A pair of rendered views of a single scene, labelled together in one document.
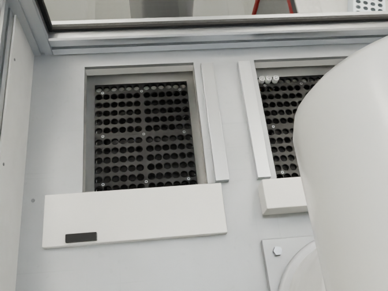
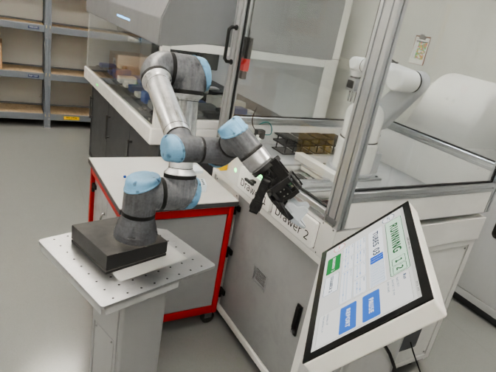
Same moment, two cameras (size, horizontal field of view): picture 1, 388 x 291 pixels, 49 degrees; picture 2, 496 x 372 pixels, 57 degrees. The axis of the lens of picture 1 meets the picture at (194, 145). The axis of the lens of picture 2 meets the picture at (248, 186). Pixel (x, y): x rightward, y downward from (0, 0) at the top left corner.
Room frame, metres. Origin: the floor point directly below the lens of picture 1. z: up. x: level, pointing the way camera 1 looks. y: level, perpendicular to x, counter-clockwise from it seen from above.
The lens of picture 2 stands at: (1.34, 1.65, 1.64)
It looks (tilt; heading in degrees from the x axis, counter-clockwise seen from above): 21 degrees down; 249
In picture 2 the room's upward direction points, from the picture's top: 11 degrees clockwise
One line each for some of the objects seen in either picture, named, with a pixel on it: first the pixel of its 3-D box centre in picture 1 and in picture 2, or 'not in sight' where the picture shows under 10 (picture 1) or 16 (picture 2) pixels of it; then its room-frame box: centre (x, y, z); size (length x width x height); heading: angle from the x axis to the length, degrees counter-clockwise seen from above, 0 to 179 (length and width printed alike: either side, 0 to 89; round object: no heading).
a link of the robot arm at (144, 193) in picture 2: not in sight; (143, 192); (1.16, 0.20, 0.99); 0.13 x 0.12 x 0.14; 12
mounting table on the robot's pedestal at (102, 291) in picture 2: not in sight; (127, 266); (1.19, 0.21, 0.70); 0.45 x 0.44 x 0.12; 29
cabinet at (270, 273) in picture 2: not in sight; (319, 266); (0.13, -0.23, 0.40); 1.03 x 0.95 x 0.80; 103
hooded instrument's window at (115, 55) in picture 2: not in sight; (188, 66); (0.66, -1.91, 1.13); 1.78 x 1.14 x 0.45; 103
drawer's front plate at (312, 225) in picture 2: not in sight; (293, 218); (0.54, 0.14, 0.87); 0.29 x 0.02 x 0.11; 103
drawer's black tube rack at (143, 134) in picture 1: (144, 141); not in sight; (0.35, 0.09, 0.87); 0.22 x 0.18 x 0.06; 13
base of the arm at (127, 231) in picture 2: not in sight; (136, 223); (1.17, 0.20, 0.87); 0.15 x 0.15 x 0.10
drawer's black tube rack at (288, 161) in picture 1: (306, 132); not in sight; (0.42, -0.21, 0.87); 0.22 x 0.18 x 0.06; 13
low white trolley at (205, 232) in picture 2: not in sight; (153, 243); (1.00, -0.50, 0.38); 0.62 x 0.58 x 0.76; 103
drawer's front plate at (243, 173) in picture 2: not in sight; (255, 187); (0.61, -0.17, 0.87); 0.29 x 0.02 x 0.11; 103
